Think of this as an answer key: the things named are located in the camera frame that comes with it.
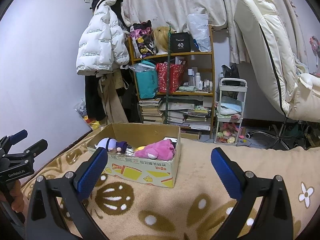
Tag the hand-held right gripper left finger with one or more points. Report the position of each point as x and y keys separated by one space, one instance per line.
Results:
x=92 y=172

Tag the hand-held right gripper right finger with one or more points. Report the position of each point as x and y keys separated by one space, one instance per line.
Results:
x=225 y=172

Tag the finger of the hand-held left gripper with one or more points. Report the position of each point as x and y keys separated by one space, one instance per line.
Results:
x=37 y=146
x=18 y=135

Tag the purple white plush doll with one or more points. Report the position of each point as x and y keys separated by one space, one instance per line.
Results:
x=110 y=143

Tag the silver foil wrapper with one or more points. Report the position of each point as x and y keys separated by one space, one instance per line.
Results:
x=130 y=151

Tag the printed cardboard box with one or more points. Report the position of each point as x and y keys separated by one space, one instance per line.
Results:
x=140 y=172

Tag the yellow plush pouch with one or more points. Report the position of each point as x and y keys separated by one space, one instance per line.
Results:
x=140 y=148

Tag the pink plush toy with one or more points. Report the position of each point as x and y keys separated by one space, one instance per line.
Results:
x=157 y=150

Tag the person's left hand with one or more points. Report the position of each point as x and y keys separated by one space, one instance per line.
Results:
x=17 y=197

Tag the beige floral blanket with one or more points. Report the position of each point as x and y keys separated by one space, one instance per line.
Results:
x=200 y=180

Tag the white trolley cart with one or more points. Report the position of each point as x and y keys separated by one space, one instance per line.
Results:
x=226 y=142

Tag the colourful small toys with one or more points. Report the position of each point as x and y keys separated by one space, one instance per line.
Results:
x=227 y=136

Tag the flat cardboard box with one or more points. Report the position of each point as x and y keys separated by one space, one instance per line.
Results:
x=190 y=135

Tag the plastic bag of toys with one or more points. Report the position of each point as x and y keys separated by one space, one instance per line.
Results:
x=81 y=110

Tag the blue white folded cloths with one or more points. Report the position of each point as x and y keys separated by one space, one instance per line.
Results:
x=231 y=106

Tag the beige trench coat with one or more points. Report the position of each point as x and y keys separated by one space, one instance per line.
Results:
x=113 y=105

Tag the black hanging coat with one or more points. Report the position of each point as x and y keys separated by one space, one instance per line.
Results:
x=92 y=97

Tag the dark hanging clothes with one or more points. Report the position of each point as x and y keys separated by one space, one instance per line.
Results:
x=130 y=100

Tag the pile of books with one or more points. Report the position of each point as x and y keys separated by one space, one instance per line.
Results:
x=152 y=112

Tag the pale green cloth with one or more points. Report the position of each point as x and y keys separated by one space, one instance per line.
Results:
x=187 y=88

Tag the group of cosmetic bottles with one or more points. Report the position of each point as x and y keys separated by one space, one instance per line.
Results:
x=198 y=80

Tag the black bag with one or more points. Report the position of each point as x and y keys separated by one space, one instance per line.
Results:
x=231 y=71

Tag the teal shopping bag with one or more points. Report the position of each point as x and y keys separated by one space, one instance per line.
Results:
x=147 y=82

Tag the green pole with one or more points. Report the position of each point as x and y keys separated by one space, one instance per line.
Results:
x=168 y=80

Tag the red patterned gift bag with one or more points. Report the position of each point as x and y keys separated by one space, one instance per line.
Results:
x=170 y=78

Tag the clear plastic bag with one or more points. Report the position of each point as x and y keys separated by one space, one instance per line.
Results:
x=141 y=67

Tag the white puffer jacket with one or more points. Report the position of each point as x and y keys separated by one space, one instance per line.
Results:
x=100 y=42

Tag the wooden shelf unit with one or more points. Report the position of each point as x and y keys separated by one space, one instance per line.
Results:
x=175 y=54

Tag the black box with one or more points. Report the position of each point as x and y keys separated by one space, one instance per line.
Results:
x=181 y=43

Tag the white padded office chair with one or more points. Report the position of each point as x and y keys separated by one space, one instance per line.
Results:
x=265 y=42

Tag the printed cartoon tote bag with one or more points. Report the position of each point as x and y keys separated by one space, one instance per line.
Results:
x=142 y=37

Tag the white plastic bag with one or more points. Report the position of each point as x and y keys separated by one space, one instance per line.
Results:
x=198 y=27

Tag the blonde wig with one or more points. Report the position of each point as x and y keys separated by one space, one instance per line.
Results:
x=161 y=38

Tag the pink headphones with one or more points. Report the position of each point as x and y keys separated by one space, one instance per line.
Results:
x=314 y=43

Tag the cream patterned curtain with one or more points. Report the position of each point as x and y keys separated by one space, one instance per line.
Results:
x=175 y=0

